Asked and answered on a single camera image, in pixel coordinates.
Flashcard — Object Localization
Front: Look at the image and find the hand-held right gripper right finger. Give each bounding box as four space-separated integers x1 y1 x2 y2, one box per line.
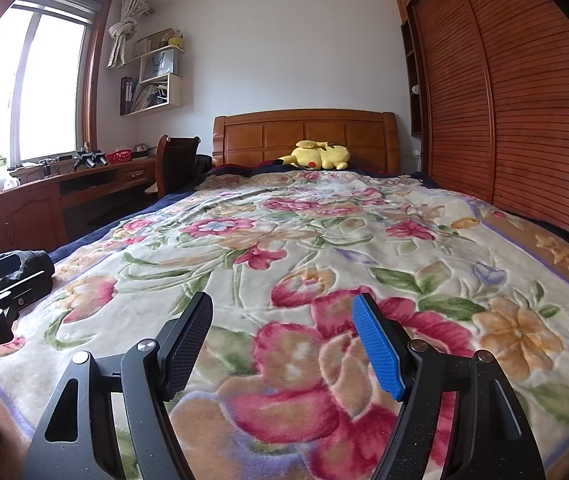
352 292 546 480

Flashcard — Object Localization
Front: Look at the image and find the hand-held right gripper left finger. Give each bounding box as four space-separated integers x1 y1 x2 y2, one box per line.
23 291 214 480

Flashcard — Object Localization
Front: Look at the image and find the wooden desk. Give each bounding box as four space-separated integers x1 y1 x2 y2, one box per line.
0 155 160 266

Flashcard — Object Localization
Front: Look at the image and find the navy bedsheet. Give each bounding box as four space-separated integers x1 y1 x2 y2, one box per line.
49 180 215 266

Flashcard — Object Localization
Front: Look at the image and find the floral blanket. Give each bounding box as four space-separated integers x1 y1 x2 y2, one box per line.
0 170 569 480

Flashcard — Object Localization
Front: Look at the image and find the wooden chair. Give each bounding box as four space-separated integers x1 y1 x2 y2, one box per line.
156 135 201 198

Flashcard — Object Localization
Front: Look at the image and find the window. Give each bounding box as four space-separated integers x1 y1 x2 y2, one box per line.
0 0 110 176

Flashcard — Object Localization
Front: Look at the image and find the yellow plush toy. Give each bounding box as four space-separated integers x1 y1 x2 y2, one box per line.
278 140 350 171

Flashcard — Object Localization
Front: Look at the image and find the wooden headboard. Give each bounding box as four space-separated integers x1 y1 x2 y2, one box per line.
213 111 400 176

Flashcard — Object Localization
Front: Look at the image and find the row of books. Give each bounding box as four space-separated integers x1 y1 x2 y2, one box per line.
120 76 170 115

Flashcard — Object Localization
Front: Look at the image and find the white paper bag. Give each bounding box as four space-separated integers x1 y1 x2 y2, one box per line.
139 50 179 83

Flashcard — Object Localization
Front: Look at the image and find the wooden slatted wardrobe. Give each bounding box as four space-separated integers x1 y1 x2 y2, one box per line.
393 0 569 261

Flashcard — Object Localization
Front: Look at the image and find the cardboard box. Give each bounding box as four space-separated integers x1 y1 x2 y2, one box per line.
132 29 175 58

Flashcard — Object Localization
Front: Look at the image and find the dark wooden niche shelf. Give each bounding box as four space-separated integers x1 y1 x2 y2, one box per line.
401 20 424 136

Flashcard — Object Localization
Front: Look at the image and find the tied beige curtain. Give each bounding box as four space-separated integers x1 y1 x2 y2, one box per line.
107 0 155 68

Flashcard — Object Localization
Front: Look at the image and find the white wall shelf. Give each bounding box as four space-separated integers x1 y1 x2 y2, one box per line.
119 42 185 116

